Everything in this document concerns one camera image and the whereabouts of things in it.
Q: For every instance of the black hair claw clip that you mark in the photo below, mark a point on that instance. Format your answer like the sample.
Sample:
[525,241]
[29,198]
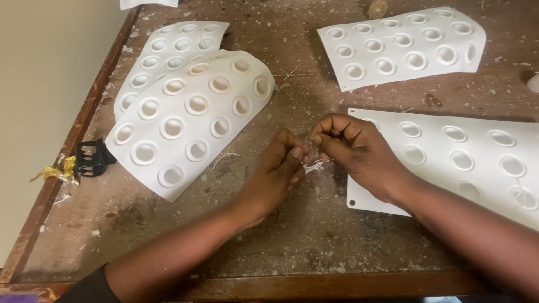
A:
[92,158]

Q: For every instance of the white paper sheet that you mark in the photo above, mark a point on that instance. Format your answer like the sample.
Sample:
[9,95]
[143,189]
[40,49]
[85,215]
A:
[147,3]

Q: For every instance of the black sleeve cuff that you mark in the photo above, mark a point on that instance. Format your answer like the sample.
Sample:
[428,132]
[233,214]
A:
[90,288]

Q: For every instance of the person's left hand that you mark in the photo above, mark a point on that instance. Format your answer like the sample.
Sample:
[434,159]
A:
[269,176]

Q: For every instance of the person's right hand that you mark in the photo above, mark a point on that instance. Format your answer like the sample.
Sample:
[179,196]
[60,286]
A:
[358,160]

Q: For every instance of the gold foil wrapper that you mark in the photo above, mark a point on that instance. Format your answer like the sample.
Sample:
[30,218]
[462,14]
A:
[59,171]

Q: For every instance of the white thread scrap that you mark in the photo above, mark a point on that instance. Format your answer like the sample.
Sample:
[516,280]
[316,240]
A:
[225,158]

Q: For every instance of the white silicone mould sheet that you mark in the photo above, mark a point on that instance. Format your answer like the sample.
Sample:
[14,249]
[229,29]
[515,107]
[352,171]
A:
[189,126]
[402,46]
[168,54]
[463,164]

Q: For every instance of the thin white thread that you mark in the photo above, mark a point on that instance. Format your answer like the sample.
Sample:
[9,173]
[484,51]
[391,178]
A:
[313,165]

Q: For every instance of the white round object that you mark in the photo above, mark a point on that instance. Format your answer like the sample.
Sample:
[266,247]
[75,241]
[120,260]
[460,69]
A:
[534,83]

